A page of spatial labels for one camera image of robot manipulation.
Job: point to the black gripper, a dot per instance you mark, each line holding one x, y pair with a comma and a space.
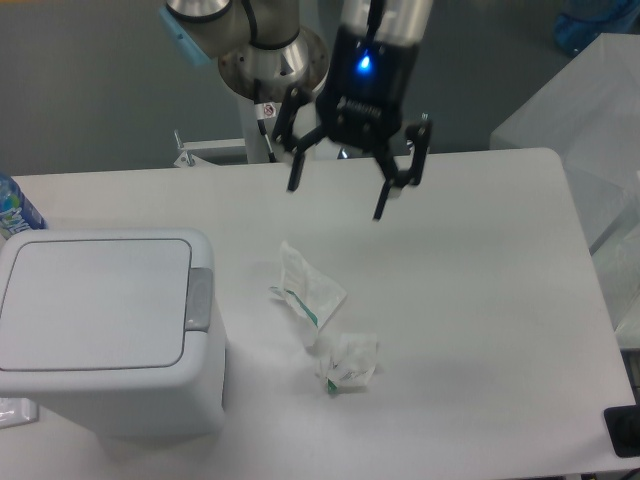
360, 106

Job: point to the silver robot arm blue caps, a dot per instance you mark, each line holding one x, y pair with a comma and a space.
262, 48

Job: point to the grey trash can push button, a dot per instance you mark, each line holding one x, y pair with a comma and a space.
200, 295

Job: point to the white push-lid trash can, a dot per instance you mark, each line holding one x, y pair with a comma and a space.
93, 329

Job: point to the white packet under trash can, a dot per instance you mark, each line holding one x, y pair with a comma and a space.
17, 412

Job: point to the torn white green wrapper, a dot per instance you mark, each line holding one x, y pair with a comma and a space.
312, 296

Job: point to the blue plastic bag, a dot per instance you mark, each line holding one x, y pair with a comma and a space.
579, 23

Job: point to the crumpled white paper wrapper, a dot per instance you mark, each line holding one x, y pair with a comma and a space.
350, 363

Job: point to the blue labelled plastic bottle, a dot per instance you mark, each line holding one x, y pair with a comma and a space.
18, 213

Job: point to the black device at table edge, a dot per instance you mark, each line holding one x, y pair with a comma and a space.
623, 427

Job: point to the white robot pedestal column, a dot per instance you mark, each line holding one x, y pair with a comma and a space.
258, 121

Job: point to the white pedestal base frame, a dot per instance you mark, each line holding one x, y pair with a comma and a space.
232, 151

